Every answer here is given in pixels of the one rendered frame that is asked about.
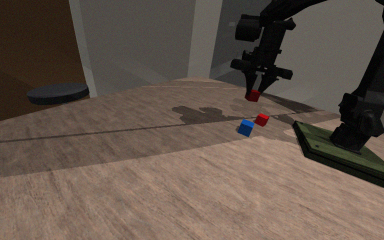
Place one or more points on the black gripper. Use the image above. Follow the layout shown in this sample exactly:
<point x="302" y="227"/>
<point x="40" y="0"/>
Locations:
<point x="265" y="57"/>

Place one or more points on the blue cube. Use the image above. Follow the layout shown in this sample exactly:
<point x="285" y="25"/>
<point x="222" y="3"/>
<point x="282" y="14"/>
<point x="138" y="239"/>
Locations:
<point x="245" y="127"/>

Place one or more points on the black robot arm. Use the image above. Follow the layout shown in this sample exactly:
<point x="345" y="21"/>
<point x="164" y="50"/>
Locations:
<point x="362" y="109"/>

